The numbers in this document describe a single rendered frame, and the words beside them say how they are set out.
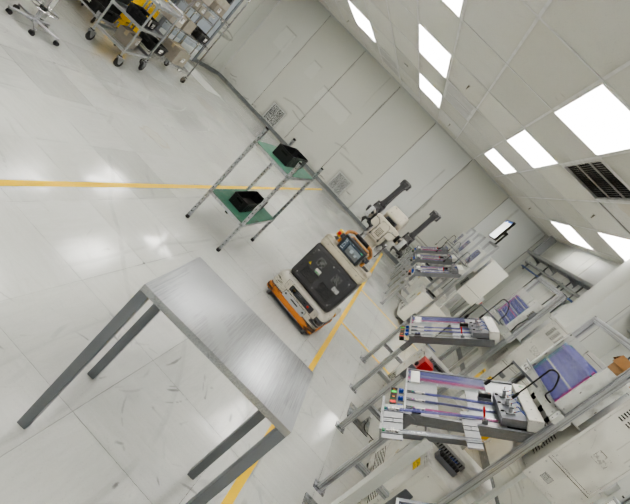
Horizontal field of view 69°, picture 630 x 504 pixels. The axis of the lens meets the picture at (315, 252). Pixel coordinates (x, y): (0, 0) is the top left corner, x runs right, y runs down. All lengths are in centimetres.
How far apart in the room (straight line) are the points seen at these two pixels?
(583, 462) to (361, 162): 936
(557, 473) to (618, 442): 35
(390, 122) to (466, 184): 232
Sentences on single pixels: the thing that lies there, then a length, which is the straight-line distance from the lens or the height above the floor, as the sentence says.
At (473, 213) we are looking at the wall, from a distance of 1143.
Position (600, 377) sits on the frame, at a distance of 285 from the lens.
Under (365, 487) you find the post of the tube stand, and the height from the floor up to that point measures 39.
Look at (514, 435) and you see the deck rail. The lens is 292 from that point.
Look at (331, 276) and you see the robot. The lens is 416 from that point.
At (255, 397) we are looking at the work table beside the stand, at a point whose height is 80.
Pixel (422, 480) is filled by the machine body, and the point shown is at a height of 53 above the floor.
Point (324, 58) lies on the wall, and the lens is 1202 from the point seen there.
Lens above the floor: 165
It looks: 15 degrees down
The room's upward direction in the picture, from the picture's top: 46 degrees clockwise
